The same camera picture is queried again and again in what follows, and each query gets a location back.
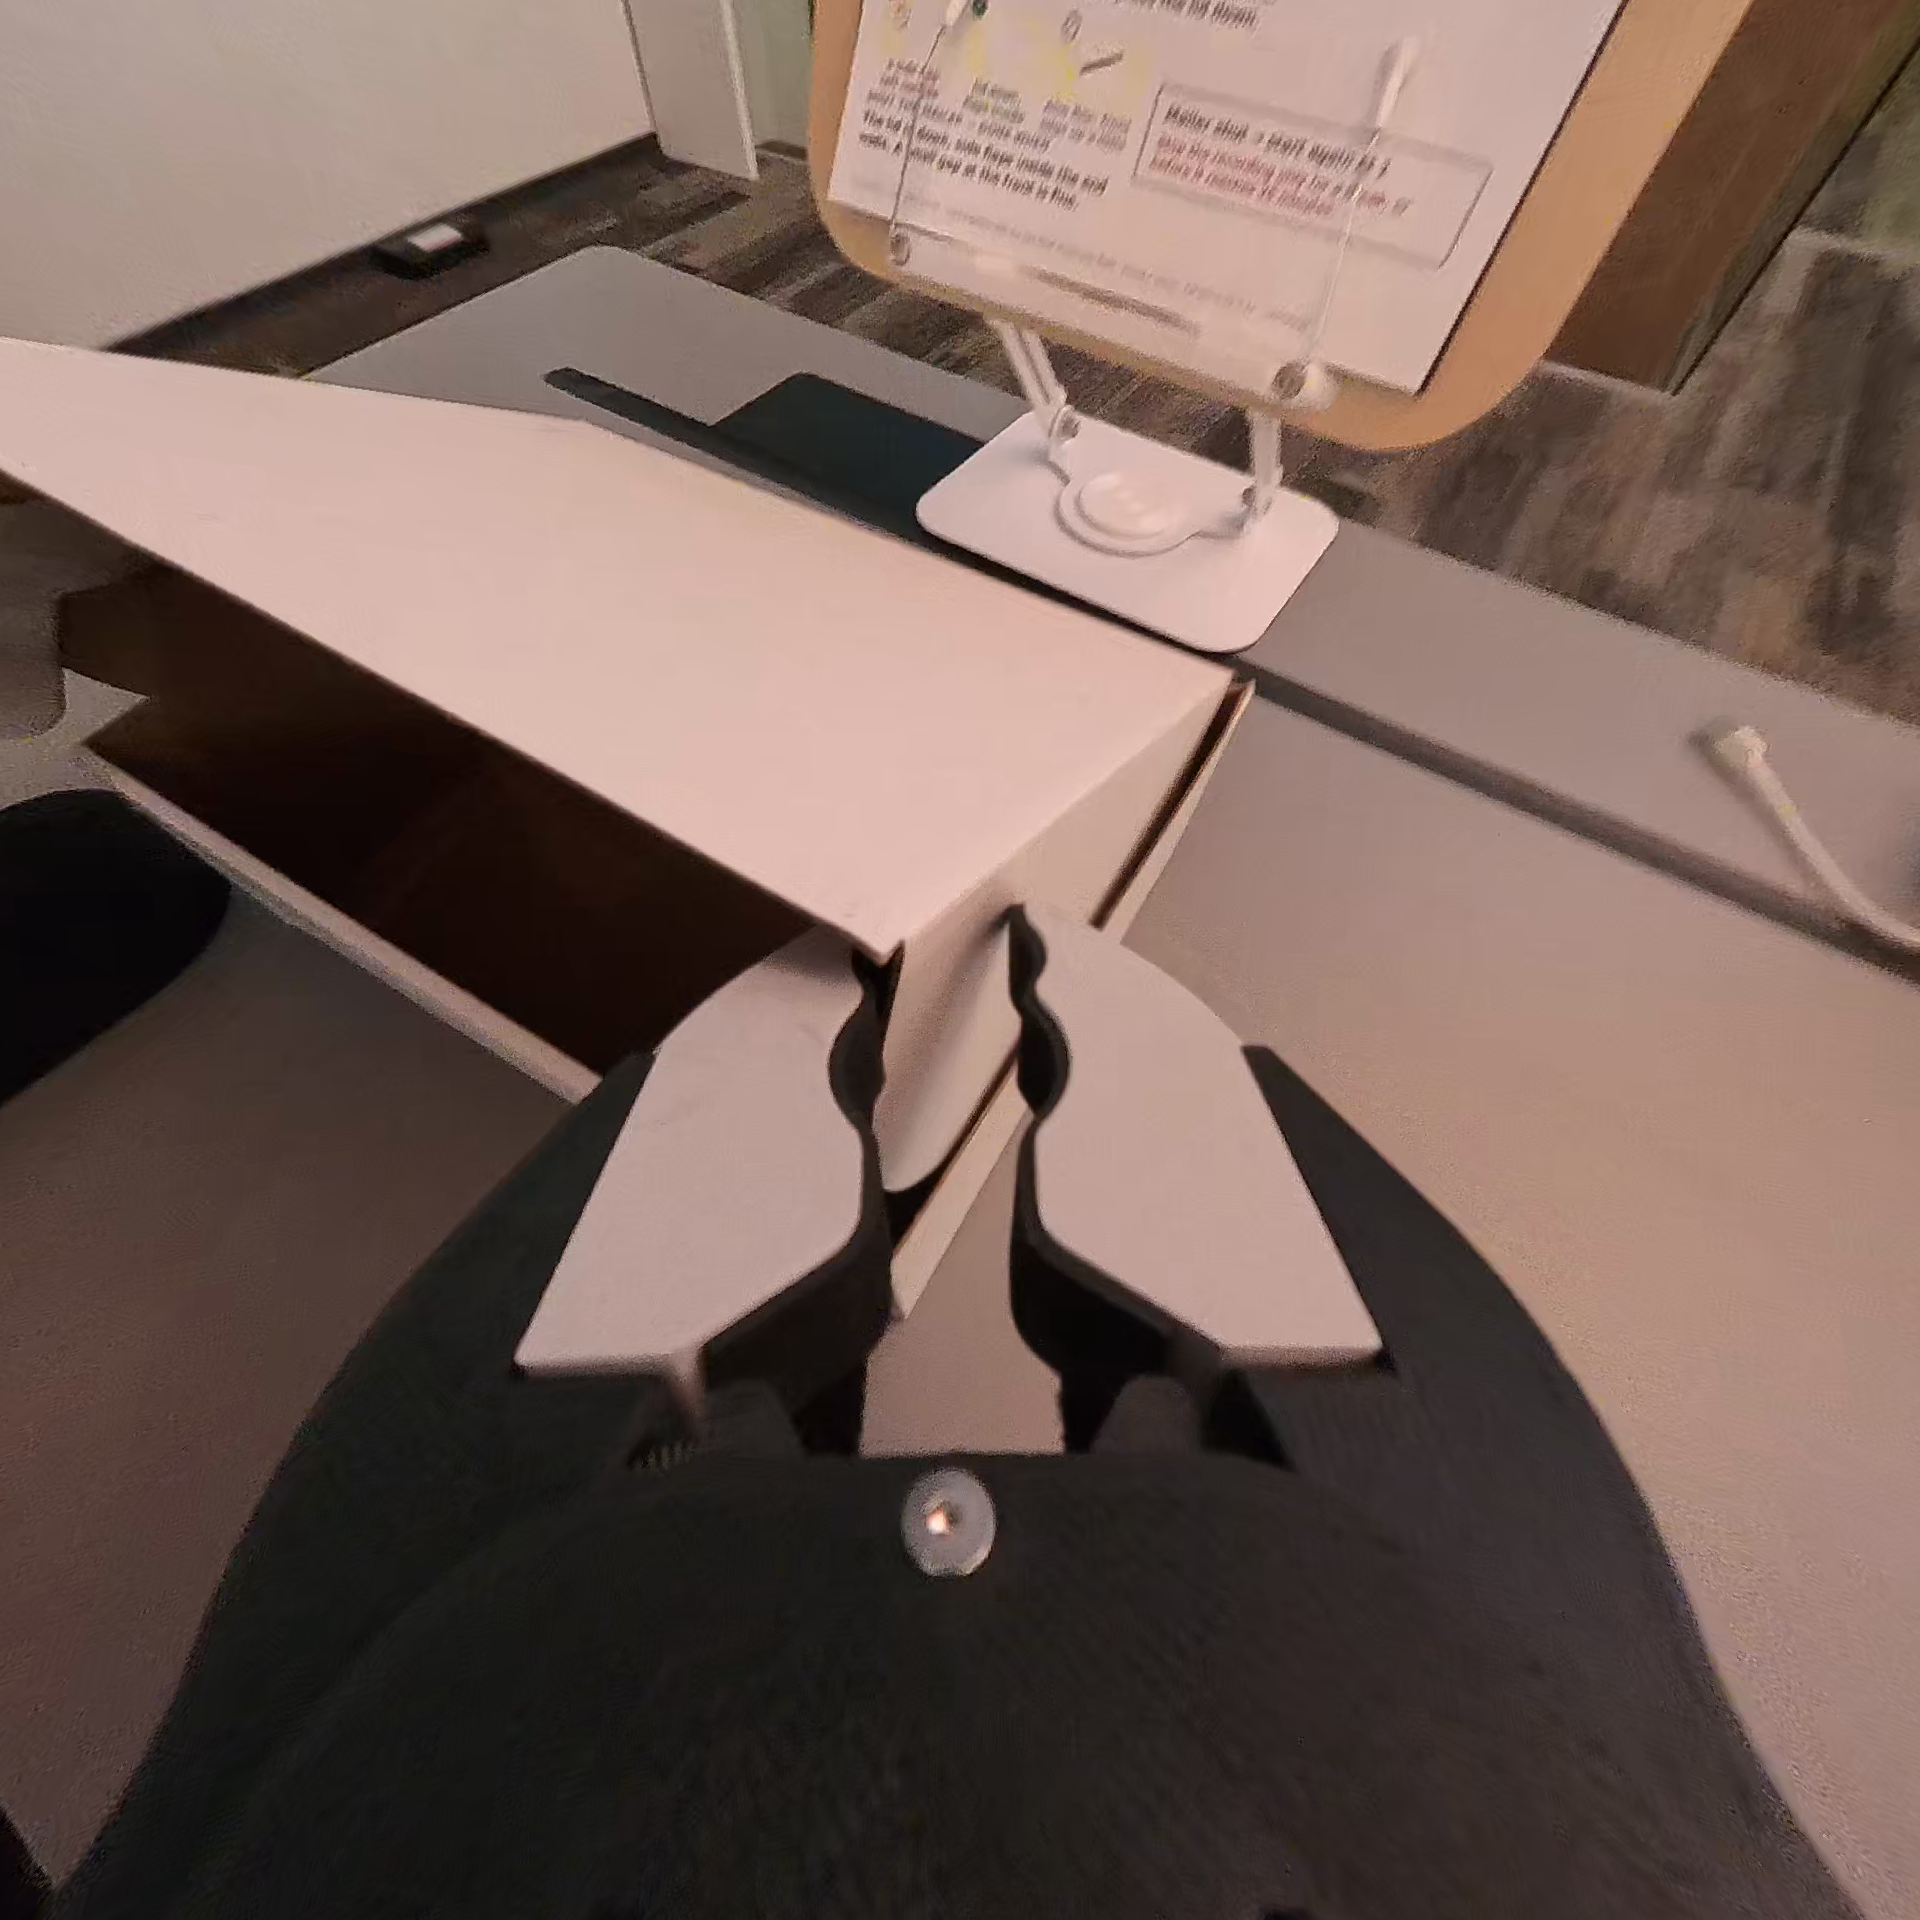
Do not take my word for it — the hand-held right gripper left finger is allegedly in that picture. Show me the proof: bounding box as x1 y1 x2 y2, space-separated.
514 957 902 1449

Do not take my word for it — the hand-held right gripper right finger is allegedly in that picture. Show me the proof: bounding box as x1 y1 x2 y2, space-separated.
1006 903 1386 1453

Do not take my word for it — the white cardboard mailer box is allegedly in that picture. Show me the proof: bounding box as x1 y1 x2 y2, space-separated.
0 335 1254 1327

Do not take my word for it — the white monitor stand base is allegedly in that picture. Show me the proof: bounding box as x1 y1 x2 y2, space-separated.
806 0 1758 655

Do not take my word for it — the printed instruction sheet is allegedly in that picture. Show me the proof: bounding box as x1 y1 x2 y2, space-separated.
829 0 1629 396

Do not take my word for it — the white charging cable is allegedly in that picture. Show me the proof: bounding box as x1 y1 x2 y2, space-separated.
1697 719 1920 951

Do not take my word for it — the wooden post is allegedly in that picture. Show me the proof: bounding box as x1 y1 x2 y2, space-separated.
1545 0 1900 396

